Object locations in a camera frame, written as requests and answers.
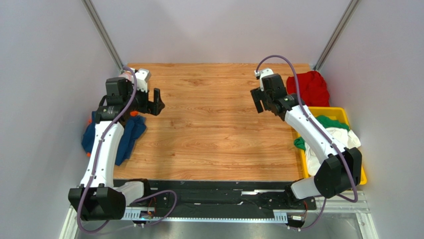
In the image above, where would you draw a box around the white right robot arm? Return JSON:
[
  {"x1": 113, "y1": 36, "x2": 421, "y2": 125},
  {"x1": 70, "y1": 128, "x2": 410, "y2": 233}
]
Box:
[{"x1": 250, "y1": 72, "x2": 362, "y2": 201}]

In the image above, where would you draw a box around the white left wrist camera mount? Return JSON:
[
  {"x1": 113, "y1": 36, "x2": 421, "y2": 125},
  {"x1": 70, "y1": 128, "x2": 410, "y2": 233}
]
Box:
[{"x1": 130, "y1": 68, "x2": 151, "y2": 93}]

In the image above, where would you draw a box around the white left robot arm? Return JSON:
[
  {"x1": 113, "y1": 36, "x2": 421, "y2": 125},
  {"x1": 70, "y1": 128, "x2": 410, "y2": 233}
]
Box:
[{"x1": 68, "y1": 76, "x2": 165, "y2": 221}]

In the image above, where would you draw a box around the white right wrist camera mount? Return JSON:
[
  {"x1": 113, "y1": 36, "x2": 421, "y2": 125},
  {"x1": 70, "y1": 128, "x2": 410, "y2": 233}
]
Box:
[{"x1": 254, "y1": 68, "x2": 274, "y2": 91}]

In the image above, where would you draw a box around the white t shirt in bin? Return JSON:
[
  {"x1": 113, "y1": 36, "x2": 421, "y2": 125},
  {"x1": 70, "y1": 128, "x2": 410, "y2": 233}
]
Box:
[{"x1": 305, "y1": 127, "x2": 361, "y2": 176}]

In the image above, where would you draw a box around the navy blue t shirt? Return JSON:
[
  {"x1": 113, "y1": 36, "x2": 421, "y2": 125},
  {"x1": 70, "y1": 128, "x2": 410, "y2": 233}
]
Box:
[{"x1": 81, "y1": 111, "x2": 147, "y2": 167}]

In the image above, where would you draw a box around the green t shirt in bin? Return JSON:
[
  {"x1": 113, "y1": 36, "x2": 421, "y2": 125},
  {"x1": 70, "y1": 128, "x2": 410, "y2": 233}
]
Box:
[{"x1": 294, "y1": 115, "x2": 350, "y2": 150}]

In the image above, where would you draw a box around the left aluminium corner post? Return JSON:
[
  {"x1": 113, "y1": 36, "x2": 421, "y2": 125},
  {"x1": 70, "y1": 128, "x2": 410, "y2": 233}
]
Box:
[{"x1": 82, "y1": 0, "x2": 123, "y2": 72}]

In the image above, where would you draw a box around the right aluminium corner post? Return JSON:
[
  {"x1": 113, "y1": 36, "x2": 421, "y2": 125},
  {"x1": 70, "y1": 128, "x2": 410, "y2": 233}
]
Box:
[{"x1": 313, "y1": 0, "x2": 361, "y2": 71}]

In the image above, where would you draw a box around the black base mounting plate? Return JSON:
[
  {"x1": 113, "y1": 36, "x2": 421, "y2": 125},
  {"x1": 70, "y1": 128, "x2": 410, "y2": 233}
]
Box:
[{"x1": 131, "y1": 180, "x2": 317, "y2": 220}]

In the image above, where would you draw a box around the orange folded t shirt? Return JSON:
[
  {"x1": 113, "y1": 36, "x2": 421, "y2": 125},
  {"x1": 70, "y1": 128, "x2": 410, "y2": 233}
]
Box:
[{"x1": 86, "y1": 111, "x2": 140, "y2": 157}]

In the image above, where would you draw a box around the aluminium corner post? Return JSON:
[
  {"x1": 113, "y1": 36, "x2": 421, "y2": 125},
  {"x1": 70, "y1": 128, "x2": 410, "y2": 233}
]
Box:
[
  {"x1": 82, "y1": 0, "x2": 123, "y2": 72},
  {"x1": 313, "y1": 0, "x2": 361, "y2": 71}
]

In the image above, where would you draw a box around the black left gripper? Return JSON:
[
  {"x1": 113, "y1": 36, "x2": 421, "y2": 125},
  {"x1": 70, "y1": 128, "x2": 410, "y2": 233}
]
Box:
[{"x1": 123, "y1": 82, "x2": 165, "y2": 116}]

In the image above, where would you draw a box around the aluminium frame rail front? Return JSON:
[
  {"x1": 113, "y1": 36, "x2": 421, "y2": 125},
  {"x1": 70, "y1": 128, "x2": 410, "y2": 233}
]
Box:
[{"x1": 61, "y1": 191, "x2": 378, "y2": 239}]

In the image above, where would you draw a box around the white mesh laundry bag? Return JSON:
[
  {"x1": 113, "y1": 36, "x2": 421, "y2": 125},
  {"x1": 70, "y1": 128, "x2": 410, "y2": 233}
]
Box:
[{"x1": 119, "y1": 71, "x2": 134, "y2": 82}]

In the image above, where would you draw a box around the red crumpled t shirt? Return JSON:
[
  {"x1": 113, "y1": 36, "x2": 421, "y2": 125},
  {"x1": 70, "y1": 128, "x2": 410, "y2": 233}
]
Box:
[{"x1": 297, "y1": 71, "x2": 330, "y2": 107}]

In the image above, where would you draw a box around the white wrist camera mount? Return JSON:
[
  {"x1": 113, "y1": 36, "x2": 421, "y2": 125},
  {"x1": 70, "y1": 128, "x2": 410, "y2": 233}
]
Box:
[
  {"x1": 130, "y1": 68, "x2": 151, "y2": 93},
  {"x1": 254, "y1": 68, "x2": 274, "y2": 91}
]

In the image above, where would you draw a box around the yellow plastic bin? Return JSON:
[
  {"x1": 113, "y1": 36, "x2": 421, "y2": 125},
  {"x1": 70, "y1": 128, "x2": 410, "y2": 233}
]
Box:
[{"x1": 295, "y1": 107, "x2": 353, "y2": 178}]

